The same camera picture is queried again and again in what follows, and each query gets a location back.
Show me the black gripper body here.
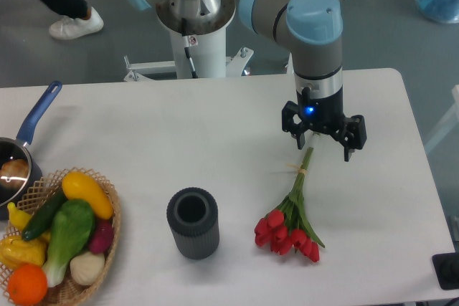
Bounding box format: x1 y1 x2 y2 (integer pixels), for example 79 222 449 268
295 87 345 135

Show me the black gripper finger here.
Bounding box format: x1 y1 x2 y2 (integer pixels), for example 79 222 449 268
331 115 366 162
281 101 307 150

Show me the red tulip bouquet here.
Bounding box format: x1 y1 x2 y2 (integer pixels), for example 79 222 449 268
254 133 325 263

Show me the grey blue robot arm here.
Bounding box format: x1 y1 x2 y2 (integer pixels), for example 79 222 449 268
130 0 366 158

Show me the dark grey ribbed vase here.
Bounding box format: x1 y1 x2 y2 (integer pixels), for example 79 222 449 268
166 187 219 260

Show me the black device at edge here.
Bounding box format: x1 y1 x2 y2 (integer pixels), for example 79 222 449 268
432 252 459 290

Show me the yellow squash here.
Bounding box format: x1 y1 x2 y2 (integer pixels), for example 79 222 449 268
62 171 114 220

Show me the white sneaker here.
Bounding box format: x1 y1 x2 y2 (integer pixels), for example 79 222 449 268
49 7 104 40

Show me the green bok choy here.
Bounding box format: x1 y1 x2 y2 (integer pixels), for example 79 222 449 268
42 199 95 288

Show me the white garlic bulb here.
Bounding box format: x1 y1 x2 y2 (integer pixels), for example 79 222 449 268
70 252 105 286

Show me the dark green cucumber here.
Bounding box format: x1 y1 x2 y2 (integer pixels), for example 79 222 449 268
22 188 67 241

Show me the brown bread roll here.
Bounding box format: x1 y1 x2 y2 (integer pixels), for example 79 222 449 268
1 159 29 191

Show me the woven wicker basket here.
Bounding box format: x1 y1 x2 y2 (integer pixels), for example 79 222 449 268
1 168 121 305

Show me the small yellow banana pepper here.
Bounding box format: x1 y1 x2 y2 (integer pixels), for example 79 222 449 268
7 202 32 231

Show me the yellow gourd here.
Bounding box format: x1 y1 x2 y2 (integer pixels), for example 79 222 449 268
1 235 47 270

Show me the orange fruit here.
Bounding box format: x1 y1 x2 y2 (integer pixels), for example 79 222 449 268
6 264 48 305

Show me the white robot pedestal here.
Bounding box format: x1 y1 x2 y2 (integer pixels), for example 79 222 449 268
124 0 254 82

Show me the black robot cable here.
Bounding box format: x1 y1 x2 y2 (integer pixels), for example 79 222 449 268
180 17 199 79

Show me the blue handled saucepan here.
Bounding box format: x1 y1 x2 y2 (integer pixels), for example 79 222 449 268
1 81 62 221

